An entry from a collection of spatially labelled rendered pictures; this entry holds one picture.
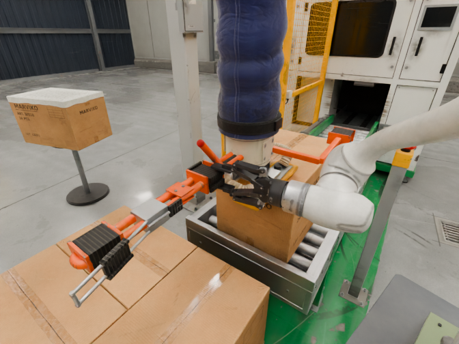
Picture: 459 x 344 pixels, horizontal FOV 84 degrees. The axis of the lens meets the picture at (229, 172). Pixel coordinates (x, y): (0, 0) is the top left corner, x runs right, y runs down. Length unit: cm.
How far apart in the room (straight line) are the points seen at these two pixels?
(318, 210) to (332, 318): 123
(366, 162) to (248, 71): 40
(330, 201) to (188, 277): 75
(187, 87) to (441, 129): 174
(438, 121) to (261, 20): 48
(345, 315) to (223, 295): 93
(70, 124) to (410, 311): 229
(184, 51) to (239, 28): 126
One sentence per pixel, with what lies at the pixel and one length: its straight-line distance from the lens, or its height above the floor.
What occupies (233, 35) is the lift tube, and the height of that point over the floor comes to 146.
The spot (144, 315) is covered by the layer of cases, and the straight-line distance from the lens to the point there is 113.
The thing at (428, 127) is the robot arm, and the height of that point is 133.
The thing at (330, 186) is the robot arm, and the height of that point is 113.
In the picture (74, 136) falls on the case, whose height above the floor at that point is 74.
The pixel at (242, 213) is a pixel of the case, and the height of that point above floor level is 73.
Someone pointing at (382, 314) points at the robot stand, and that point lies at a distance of 95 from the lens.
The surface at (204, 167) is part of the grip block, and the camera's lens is 80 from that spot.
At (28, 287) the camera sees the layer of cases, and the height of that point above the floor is 54.
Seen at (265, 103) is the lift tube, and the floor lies 128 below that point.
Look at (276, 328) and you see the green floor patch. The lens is 170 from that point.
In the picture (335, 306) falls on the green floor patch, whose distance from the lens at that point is 187.
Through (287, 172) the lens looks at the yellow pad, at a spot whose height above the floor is 98.
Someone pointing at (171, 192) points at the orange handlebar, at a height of 109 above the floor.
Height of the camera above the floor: 147
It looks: 29 degrees down
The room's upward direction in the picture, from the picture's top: straight up
